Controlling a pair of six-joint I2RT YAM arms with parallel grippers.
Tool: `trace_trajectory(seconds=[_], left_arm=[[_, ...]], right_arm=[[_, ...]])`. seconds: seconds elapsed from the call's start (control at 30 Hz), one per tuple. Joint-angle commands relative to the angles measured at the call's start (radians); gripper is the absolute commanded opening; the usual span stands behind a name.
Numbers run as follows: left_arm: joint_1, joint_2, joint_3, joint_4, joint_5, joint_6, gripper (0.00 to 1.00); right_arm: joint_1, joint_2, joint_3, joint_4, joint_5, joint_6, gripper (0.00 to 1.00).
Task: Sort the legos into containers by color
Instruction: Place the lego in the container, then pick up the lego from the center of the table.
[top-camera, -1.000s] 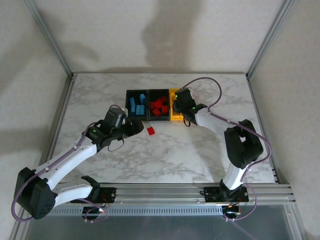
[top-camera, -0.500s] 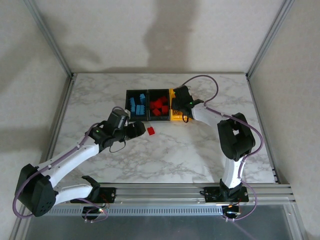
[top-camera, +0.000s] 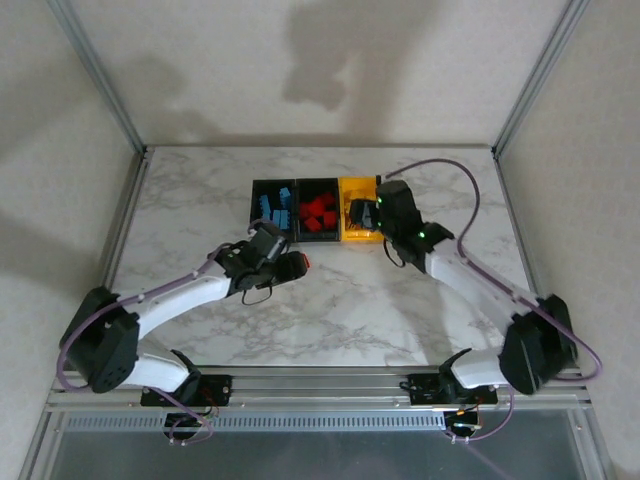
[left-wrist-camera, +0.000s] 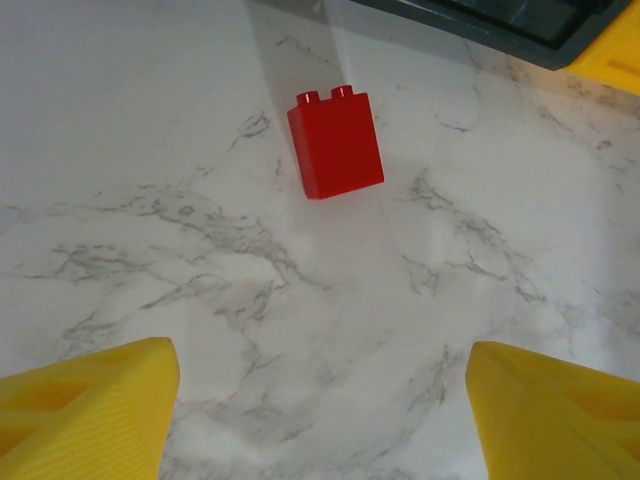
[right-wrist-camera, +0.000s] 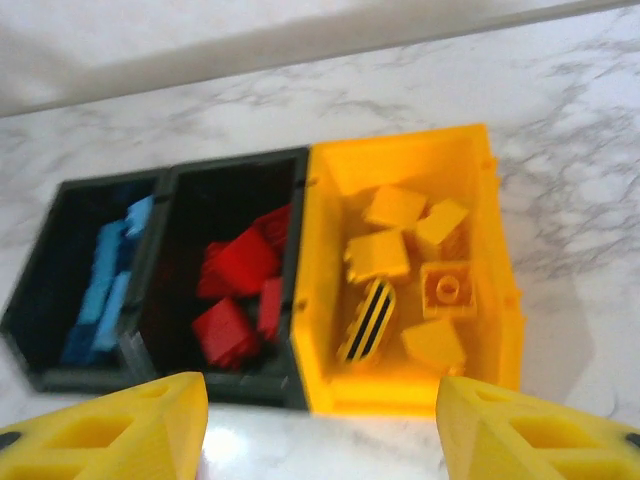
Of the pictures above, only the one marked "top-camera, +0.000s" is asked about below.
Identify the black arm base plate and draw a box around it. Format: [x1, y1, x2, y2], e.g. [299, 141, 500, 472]
[402, 373, 499, 407]
[141, 374, 233, 407]

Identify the small black electronics board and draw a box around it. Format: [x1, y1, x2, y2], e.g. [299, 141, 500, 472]
[446, 408, 482, 432]
[164, 412, 214, 434]

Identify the aluminium frame post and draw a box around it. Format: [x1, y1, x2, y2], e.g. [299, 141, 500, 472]
[47, 0, 150, 157]
[19, 407, 64, 480]
[491, 0, 592, 157]
[572, 399, 614, 480]

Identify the black plastic bin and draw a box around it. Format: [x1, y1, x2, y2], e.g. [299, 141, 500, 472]
[249, 178, 300, 244]
[295, 177, 344, 244]

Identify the aluminium front mounting rail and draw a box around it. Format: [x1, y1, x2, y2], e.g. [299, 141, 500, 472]
[47, 366, 592, 412]

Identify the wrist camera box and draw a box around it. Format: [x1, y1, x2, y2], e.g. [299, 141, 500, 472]
[375, 180, 417, 217]
[248, 223, 291, 262]

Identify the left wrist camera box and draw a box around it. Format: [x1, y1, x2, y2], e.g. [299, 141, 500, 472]
[248, 223, 291, 262]

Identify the yellow plastic bin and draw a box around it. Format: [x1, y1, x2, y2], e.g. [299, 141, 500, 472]
[338, 175, 387, 244]

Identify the thin black cable loop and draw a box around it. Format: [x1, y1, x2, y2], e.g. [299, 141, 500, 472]
[383, 239, 408, 268]
[241, 284, 274, 307]

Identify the grey slotted cable duct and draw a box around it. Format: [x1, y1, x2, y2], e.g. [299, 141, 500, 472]
[64, 412, 449, 432]

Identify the aluminium side rail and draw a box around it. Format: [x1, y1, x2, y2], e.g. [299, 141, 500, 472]
[493, 148, 551, 301]
[94, 147, 154, 301]

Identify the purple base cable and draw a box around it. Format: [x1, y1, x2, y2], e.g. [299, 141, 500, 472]
[444, 384, 516, 444]
[167, 397, 217, 447]

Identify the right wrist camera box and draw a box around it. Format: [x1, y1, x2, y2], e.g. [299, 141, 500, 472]
[375, 180, 417, 217]

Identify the grey translucent panel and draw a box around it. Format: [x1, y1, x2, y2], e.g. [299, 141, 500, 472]
[47, 430, 596, 480]

